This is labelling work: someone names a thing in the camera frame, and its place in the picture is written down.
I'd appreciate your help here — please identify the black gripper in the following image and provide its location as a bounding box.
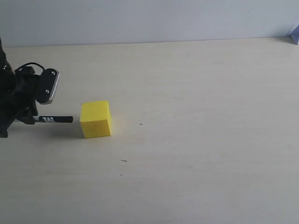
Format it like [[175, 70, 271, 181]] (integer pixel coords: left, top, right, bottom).
[[0, 73, 40, 138]]

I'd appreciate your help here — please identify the black and white marker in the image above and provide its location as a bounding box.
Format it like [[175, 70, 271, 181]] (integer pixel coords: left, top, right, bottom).
[[33, 116, 73, 123]]

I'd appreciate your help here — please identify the yellow foam cube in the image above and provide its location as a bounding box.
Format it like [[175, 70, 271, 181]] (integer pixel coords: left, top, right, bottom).
[[79, 101, 112, 139]]

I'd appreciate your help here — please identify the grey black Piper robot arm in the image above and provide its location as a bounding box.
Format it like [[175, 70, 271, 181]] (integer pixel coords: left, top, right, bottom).
[[0, 48, 40, 138]]

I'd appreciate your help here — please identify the blue white object at edge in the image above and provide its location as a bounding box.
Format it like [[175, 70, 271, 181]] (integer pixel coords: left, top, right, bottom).
[[290, 25, 299, 45]]

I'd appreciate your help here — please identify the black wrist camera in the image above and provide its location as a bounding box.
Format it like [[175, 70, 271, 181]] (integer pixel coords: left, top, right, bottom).
[[35, 68, 60, 105]]

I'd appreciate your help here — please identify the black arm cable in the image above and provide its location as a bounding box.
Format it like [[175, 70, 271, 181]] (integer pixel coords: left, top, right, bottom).
[[15, 62, 45, 75]]

